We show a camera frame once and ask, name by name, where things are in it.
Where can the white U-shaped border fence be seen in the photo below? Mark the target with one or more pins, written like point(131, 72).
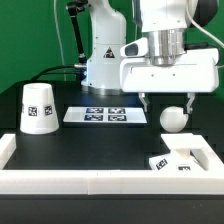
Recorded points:
point(87, 182)

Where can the white lamp shade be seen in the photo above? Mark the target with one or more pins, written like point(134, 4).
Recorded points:
point(38, 114)

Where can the white lamp base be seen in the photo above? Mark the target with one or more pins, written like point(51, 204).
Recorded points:
point(179, 157)

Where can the white lamp bulb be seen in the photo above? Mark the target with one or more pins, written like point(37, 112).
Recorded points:
point(173, 119)

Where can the white marker tag sheet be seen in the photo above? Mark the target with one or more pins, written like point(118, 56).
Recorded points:
point(112, 115)

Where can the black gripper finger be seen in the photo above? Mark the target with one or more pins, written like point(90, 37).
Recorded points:
point(188, 109)
point(143, 97)

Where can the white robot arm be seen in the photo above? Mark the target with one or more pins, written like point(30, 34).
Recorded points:
point(160, 61)

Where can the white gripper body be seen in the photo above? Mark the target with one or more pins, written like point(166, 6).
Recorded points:
point(193, 72)

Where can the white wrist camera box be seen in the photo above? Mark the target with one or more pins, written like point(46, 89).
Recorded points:
point(138, 48)

